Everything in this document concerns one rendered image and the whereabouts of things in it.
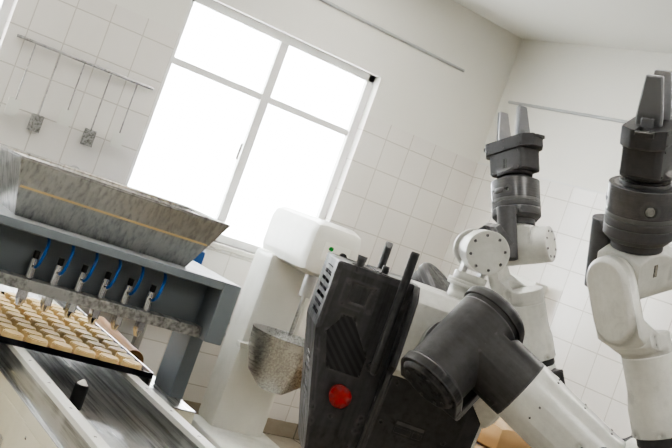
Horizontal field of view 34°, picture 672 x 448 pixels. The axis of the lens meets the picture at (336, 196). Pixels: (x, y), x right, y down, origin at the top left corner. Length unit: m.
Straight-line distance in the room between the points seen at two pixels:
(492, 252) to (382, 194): 5.52
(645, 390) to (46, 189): 1.65
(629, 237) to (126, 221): 1.62
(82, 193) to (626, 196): 1.61
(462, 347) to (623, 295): 0.21
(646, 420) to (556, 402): 0.11
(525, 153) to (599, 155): 4.91
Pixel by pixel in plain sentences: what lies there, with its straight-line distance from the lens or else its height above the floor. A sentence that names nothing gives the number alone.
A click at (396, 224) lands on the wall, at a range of 7.29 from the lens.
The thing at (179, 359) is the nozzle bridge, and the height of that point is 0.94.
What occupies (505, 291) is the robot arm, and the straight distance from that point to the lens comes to 2.02.
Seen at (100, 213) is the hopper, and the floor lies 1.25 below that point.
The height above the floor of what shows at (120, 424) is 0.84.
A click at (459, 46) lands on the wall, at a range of 7.40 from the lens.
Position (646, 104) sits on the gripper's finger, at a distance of 1.39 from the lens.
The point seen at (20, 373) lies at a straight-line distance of 2.59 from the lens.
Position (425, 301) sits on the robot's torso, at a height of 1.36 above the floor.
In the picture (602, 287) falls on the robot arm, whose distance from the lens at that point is 1.43.
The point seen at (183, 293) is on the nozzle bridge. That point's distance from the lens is 2.91.
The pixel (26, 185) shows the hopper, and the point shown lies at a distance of 2.69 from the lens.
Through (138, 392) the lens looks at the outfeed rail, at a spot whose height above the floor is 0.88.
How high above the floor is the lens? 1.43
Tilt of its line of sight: 1 degrees up
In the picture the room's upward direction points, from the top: 20 degrees clockwise
